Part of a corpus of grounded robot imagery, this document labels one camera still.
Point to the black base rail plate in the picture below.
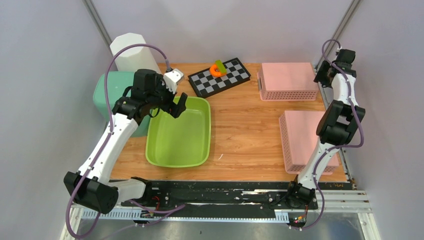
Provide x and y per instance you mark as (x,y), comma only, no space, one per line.
(222,199)

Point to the orange ring toy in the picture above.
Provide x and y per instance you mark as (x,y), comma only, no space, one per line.
(213,73)

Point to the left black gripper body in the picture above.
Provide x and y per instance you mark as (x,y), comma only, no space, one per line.
(163,98)

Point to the black white checkerboard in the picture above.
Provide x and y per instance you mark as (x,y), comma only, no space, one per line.
(206,85)

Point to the green block toy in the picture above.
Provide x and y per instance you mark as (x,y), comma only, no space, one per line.
(219,68)

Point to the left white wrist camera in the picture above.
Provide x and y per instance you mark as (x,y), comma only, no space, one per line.
(172,79)

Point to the green plastic tray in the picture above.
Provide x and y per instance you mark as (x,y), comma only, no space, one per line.
(181,142)

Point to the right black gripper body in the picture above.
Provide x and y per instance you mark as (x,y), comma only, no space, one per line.
(322,76)

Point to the pink perforated basket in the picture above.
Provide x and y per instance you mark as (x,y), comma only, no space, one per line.
(287,81)
(298,137)

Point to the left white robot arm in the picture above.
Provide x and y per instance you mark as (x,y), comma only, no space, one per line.
(90,186)

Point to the aluminium frame rails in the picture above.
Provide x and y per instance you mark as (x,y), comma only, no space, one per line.
(325,200)

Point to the large white container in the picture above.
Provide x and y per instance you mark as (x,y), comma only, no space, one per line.
(135,58)

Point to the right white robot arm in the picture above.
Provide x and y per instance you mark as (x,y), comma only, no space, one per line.
(335,129)

